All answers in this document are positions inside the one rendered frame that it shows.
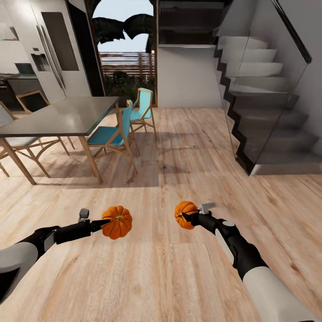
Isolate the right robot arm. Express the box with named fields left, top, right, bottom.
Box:
left=182, top=202, right=321, bottom=322

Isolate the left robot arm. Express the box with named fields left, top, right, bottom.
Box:
left=0, top=208, right=110, bottom=306

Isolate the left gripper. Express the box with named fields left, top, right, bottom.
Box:
left=68, top=219, right=110, bottom=241

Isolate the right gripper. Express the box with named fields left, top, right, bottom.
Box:
left=182, top=211, right=212, bottom=229

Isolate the pumpkin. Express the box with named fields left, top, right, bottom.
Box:
left=174, top=201, right=199, bottom=230
left=100, top=205, right=132, bottom=240

